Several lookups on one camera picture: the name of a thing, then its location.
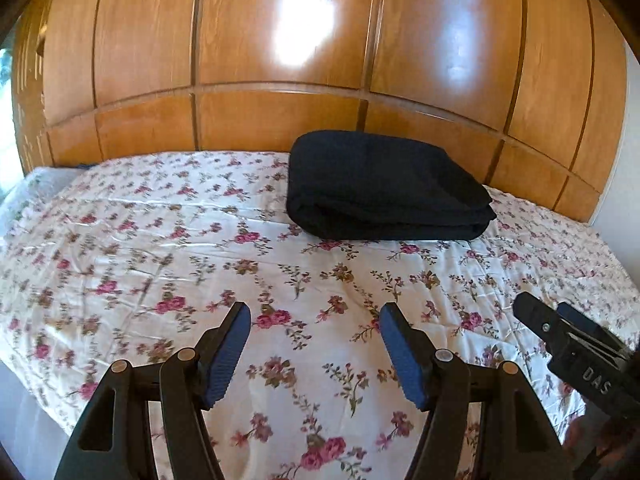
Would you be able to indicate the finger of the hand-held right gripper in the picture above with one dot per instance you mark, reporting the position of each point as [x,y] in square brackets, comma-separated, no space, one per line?
[590,327]
[542,322]

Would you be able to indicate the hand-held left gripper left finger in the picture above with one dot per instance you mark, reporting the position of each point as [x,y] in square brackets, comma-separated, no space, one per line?
[225,360]

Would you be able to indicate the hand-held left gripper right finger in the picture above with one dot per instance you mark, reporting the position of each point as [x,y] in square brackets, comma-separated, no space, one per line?
[405,360]

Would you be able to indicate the dark pants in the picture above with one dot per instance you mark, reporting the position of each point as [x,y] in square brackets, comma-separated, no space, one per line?
[380,185]

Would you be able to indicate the floral bedsheet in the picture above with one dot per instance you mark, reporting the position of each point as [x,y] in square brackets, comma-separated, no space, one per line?
[150,240]

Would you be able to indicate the white mattress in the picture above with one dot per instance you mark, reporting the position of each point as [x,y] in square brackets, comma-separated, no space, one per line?
[30,425]

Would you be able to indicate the wooden wardrobe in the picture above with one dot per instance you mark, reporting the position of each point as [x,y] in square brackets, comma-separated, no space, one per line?
[280,35]

